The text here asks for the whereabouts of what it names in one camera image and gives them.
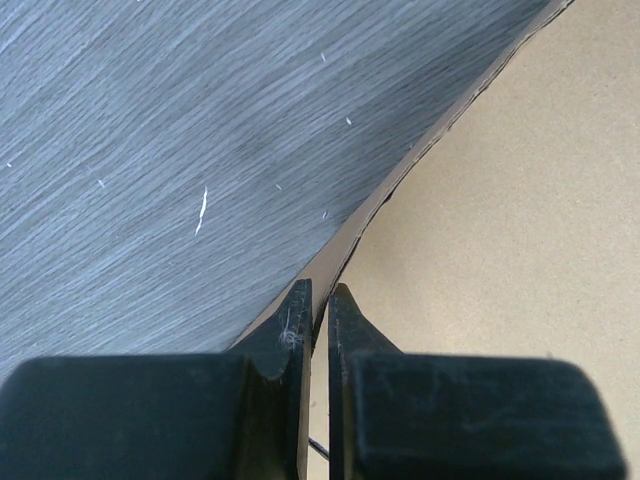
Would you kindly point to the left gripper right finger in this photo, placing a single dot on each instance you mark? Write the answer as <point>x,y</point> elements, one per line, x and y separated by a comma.
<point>396,415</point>

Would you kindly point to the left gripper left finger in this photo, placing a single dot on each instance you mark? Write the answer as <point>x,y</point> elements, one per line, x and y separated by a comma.
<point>239,414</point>

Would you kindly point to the cardboard box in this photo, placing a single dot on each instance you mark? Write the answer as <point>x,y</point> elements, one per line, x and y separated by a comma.
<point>512,226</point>

